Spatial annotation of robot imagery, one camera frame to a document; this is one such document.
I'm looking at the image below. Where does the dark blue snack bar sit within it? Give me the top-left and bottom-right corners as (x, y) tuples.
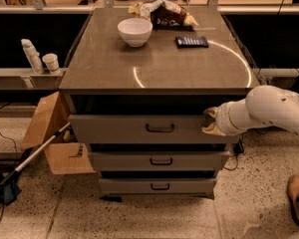
(175, 36), (209, 48)

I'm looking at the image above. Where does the silver black pole tool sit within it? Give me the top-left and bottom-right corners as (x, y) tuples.
(0, 122), (70, 206)

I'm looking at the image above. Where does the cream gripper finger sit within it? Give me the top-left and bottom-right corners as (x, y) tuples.
(201, 122), (225, 136)
(203, 107), (217, 119)

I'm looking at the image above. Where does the grey top drawer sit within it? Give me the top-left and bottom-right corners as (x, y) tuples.
(70, 115), (240, 144)

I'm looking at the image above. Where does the grey middle drawer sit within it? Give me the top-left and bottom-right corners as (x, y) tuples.
(89, 151), (229, 171)

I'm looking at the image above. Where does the grey drawer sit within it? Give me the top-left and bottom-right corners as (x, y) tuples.
(89, 151), (229, 171)
(99, 178), (216, 195)
(70, 115), (240, 144)

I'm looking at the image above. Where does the white spray bottle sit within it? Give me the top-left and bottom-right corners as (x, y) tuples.
(21, 39), (44, 74)

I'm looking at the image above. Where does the grey side shelf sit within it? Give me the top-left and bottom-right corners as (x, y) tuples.
(0, 68), (66, 91)

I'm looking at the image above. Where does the grey drawer cabinet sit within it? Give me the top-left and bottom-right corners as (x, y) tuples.
(59, 6), (263, 203)

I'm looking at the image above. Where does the open cardboard box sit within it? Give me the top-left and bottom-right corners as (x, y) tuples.
(20, 92), (94, 174)

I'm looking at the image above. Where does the grey bottom drawer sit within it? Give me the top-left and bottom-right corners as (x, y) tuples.
(99, 178), (216, 195)

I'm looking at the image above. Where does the tan leather shoe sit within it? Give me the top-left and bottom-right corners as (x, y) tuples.
(287, 175), (299, 226)

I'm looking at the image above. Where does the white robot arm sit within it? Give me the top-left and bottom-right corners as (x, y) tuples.
(201, 86), (299, 136)

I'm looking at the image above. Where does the white ceramic bowl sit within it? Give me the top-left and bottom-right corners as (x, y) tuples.
(118, 18), (152, 47)

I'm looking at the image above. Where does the black cable on floor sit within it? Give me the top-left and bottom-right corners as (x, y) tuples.
(0, 103), (21, 234)

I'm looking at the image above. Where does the brown chip bag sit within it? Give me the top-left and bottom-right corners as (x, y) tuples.
(128, 0), (199, 28)

